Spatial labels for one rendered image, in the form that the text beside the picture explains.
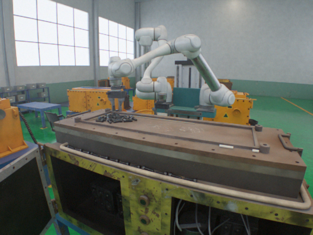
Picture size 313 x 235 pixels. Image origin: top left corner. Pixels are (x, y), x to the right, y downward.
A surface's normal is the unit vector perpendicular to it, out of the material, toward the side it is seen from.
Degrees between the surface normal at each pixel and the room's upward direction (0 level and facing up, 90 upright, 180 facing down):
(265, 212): 90
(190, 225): 0
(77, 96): 90
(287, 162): 0
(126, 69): 93
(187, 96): 90
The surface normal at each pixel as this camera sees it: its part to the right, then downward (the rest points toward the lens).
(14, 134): 0.92, 0.10
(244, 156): 0.00, -0.97
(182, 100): -0.43, 0.22
